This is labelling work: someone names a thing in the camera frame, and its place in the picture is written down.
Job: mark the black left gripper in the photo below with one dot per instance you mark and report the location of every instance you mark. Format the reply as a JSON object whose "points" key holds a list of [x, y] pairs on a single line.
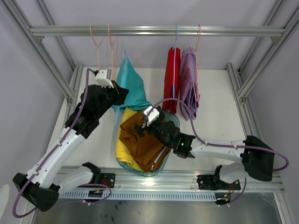
{"points": [[119, 93]]}

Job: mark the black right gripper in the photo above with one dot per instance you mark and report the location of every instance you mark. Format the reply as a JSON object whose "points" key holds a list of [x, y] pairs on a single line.
{"points": [[141, 129]]}

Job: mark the brown trousers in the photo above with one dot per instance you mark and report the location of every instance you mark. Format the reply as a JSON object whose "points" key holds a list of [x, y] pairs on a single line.
{"points": [[148, 153]]}

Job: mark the yellow trousers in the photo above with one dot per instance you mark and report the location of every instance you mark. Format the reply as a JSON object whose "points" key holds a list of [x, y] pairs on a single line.
{"points": [[130, 147]]}

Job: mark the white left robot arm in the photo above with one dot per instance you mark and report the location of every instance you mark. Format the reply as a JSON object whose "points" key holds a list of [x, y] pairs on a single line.
{"points": [[40, 185]]}

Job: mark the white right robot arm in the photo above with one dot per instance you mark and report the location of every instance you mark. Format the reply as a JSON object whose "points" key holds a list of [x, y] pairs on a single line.
{"points": [[249, 158]]}

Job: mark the red trousers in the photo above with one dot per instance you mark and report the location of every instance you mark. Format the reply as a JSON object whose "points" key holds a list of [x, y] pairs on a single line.
{"points": [[168, 78]]}

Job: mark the blue hanger with teal trousers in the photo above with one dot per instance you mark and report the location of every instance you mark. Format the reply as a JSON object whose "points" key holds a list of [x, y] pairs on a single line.
{"points": [[120, 74]]}

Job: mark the teal trousers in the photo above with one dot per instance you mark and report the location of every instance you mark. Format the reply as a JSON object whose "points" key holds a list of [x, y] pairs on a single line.
{"points": [[136, 99]]}

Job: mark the purple trousers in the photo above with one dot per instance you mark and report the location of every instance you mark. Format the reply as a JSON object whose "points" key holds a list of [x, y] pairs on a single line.
{"points": [[188, 87]]}

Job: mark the pink hanger with purple trousers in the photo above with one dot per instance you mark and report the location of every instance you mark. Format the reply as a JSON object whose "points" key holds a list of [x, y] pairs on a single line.
{"points": [[198, 60]]}

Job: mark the blue hanger with red trousers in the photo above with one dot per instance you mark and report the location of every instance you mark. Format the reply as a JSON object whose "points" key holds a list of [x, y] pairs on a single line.
{"points": [[175, 79]]}

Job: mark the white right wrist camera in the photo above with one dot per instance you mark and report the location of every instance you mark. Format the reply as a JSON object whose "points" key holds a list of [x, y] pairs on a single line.
{"points": [[150, 114]]}

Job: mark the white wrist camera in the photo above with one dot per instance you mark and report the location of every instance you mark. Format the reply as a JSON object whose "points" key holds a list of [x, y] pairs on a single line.
{"points": [[150, 114], [103, 77]]}

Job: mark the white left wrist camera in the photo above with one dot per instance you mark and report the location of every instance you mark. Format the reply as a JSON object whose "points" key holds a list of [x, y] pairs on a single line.
{"points": [[103, 77]]}

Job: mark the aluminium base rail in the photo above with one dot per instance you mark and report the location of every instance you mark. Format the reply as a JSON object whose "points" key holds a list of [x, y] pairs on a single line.
{"points": [[181, 181]]}

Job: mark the aluminium frame left posts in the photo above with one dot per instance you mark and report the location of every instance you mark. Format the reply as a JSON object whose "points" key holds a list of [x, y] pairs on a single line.
{"points": [[70, 89]]}

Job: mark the aluminium hanging rail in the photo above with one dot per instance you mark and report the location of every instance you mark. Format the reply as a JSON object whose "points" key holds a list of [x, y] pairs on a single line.
{"points": [[106, 30]]}

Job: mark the white slotted cable duct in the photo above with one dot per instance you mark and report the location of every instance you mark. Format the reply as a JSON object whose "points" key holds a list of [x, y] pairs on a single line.
{"points": [[140, 195]]}

